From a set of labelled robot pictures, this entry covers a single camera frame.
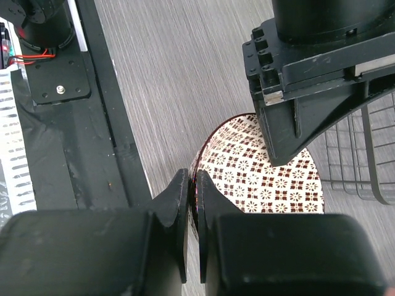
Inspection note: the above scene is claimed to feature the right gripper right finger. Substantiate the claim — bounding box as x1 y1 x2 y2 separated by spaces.
196 171 388 295

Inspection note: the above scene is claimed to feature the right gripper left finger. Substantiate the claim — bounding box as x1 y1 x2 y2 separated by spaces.
1 169 189 295

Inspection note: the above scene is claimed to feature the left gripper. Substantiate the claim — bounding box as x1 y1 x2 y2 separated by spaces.
242 16 394 167

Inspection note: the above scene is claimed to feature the patterned ceramic bowl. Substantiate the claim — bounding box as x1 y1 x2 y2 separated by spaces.
188 113 325 244

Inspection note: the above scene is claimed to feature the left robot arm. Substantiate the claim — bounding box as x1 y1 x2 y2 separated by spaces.
242 1 394 167

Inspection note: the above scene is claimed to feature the wire dish rack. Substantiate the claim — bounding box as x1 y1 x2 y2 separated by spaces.
321 94 394 205

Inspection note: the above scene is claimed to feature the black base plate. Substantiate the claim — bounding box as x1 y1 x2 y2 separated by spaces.
1 1 151 210

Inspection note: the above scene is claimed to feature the white cable duct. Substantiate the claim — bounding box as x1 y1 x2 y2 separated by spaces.
0 18 38 216

